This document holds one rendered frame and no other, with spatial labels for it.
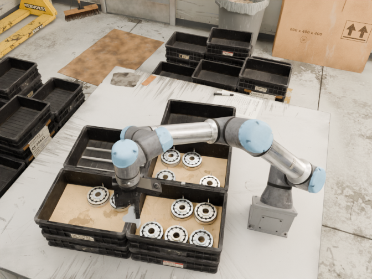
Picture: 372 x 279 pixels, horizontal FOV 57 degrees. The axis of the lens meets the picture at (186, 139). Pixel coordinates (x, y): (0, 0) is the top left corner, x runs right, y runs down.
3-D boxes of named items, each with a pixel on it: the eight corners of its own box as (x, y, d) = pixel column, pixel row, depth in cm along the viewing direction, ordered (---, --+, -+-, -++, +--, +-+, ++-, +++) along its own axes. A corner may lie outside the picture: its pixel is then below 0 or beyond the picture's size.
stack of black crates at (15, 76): (24, 97, 323) (8, 56, 291) (52, 104, 317) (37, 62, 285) (-5, 125, 297) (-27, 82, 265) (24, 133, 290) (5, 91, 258)
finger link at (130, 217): (123, 229, 118) (121, 204, 116) (141, 227, 119) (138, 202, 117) (123, 233, 115) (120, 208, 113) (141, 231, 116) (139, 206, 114)
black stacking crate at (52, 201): (144, 193, 169) (142, 179, 161) (127, 249, 149) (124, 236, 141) (67, 182, 173) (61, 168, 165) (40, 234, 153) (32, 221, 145)
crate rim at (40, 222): (143, 181, 162) (142, 178, 161) (124, 238, 142) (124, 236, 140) (62, 169, 167) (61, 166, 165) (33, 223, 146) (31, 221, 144)
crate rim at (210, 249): (227, 194, 158) (228, 190, 157) (221, 254, 138) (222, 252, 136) (143, 181, 162) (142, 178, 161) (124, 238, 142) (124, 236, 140)
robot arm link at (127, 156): (145, 148, 97) (119, 163, 93) (146, 171, 105) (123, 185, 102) (130, 132, 101) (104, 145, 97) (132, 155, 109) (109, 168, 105)
